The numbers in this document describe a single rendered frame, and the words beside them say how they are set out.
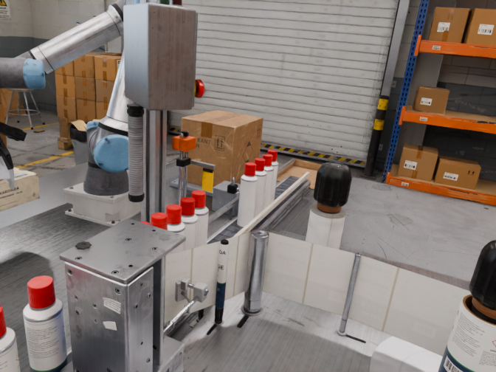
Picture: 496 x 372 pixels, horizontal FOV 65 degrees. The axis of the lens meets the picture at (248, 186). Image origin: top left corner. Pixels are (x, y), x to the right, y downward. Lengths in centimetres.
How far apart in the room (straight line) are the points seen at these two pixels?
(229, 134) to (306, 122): 388
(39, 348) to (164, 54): 52
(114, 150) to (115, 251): 63
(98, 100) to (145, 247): 435
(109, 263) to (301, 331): 46
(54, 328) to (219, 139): 106
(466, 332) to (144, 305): 49
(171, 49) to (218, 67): 491
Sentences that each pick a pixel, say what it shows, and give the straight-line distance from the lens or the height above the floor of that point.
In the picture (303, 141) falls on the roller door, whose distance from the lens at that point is 542.
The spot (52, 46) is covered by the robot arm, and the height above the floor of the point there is 137.
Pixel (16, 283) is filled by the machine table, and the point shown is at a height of 83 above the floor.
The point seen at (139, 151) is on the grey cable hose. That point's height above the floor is 119.
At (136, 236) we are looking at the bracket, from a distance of 60.
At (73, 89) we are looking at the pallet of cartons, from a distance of 510.
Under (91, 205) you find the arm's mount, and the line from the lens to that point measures 136.
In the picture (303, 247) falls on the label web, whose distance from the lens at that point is 80.
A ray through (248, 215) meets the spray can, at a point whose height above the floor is 92.
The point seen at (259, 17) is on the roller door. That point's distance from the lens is 550.
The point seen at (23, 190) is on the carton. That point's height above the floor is 98.
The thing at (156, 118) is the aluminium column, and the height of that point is 124.
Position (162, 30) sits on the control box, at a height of 143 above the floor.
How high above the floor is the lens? 142
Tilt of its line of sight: 20 degrees down
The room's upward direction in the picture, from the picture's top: 5 degrees clockwise
